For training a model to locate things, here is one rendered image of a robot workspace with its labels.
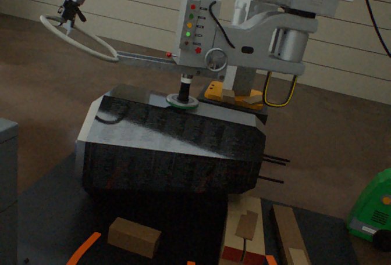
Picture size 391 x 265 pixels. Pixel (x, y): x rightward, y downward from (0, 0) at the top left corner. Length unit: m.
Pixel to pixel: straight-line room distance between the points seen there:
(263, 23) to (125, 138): 1.10
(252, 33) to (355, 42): 6.12
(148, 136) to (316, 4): 1.31
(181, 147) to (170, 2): 6.57
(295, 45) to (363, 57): 5.99
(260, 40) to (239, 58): 0.17
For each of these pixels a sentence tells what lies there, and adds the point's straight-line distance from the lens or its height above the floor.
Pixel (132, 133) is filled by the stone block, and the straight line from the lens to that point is 2.22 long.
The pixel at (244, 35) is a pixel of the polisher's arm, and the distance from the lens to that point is 2.22.
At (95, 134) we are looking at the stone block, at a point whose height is 0.62.
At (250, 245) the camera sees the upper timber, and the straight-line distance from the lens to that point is 2.27.
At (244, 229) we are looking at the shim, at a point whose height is 0.22.
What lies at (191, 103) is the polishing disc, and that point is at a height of 0.88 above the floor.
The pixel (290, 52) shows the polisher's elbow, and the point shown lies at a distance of 2.38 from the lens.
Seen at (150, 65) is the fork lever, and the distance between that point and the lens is 2.17.
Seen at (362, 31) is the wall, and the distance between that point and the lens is 8.25.
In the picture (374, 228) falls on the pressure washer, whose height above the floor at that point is 0.14.
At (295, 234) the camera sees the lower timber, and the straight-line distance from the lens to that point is 2.71.
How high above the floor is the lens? 1.58
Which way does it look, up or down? 20 degrees down
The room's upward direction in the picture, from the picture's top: 11 degrees clockwise
